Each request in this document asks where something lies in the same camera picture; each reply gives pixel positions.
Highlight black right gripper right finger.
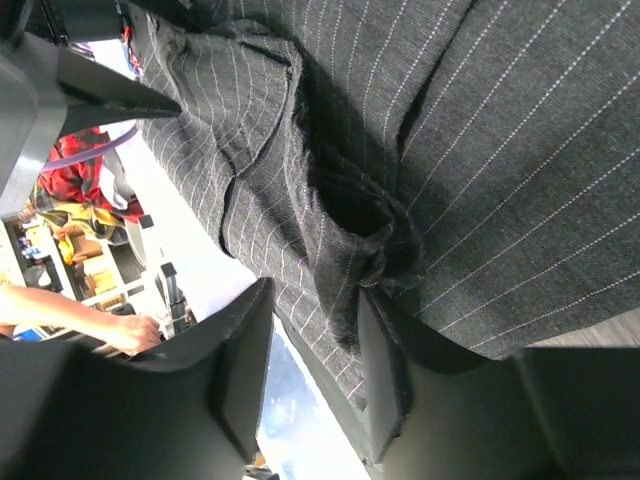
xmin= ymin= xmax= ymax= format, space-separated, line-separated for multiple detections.
xmin=358 ymin=290 xmax=639 ymax=479

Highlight bare human hand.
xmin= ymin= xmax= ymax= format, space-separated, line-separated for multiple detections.
xmin=109 ymin=315 xmax=163 ymax=356

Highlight bare human forearm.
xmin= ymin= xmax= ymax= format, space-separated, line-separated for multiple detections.
xmin=1 ymin=285 xmax=121 ymax=339

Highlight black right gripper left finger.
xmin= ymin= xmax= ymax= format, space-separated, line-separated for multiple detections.
xmin=1 ymin=278 xmax=273 ymax=479

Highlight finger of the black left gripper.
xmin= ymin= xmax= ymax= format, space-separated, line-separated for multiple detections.
xmin=56 ymin=47 xmax=181 ymax=131

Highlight red and yellow clothing pile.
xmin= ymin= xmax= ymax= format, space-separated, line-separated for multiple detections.
xmin=22 ymin=127 xmax=144 ymax=246

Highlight black pinstripe long sleeve shirt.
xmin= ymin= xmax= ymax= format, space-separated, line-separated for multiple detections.
xmin=133 ymin=1 xmax=639 ymax=408

